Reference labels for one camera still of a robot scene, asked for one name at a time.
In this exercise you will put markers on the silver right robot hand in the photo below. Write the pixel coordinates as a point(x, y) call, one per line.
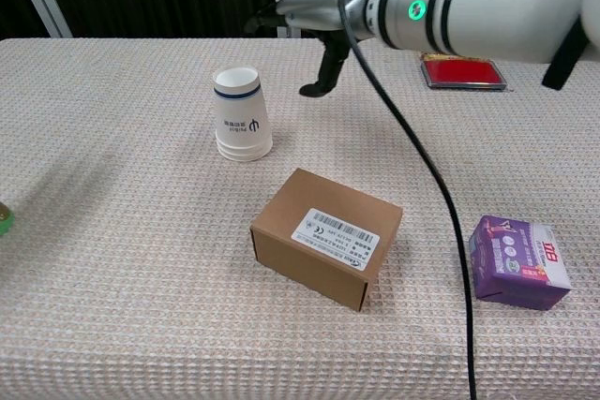
point(319, 9)

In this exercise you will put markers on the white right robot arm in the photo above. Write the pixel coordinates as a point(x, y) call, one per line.
point(492, 6)

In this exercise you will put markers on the beige waffle tablecloth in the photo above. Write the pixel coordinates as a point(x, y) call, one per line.
point(140, 325)

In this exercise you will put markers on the green round object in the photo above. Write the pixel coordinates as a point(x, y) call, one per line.
point(5, 224)

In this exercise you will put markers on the purple printed carton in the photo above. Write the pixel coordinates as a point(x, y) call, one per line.
point(511, 255)

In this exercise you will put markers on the brown cardboard box white label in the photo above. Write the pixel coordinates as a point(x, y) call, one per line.
point(300, 203)

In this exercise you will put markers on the open red ink pad tin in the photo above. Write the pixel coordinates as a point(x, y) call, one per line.
point(461, 73)

